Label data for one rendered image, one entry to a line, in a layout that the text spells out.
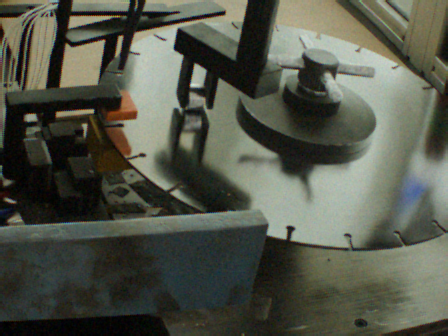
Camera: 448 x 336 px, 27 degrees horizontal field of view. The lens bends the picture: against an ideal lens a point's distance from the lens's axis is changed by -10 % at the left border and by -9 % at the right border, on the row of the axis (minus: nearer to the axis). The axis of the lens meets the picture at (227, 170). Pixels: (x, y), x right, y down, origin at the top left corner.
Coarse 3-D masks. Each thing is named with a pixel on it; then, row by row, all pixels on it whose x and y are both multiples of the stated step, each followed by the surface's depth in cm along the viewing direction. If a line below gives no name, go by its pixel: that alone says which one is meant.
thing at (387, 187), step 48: (144, 48) 82; (288, 48) 87; (336, 48) 89; (144, 96) 75; (384, 96) 83; (432, 96) 85; (144, 144) 70; (192, 144) 71; (240, 144) 72; (384, 144) 76; (432, 144) 77; (192, 192) 66; (240, 192) 67; (288, 192) 68; (336, 192) 69; (384, 192) 70; (432, 192) 71; (336, 240) 64; (384, 240) 65
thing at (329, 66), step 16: (304, 48) 77; (288, 64) 74; (304, 64) 74; (320, 64) 73; (336, 64) 74; (352, 64) 75; (304, 80) 74; (320, 80) 73; (320, 96) 75; (336, 96) 71
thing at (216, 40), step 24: (264, 0) 65; (192, 24) 72; (264, 24) 66; (192, 48) 71; (216, 48) 70; (240, 48) 68; (264, 48) 67; (192, 72) 72; (216, 72) 70; (240, 72) 68; (264, 72) 68; (264, 96) 69
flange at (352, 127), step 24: (288, 72) 81; (240, 96) 76; (288, 96) 75; (312, 96) 75; (360, 96) 80; (264, 120) 73; (288, 120) 74; (312, 120) 74; (336, 120) 75; (360, 120) 76; (288, 144) 73; (312, 144) 72; (336, 144) 73; (360, 144) 74
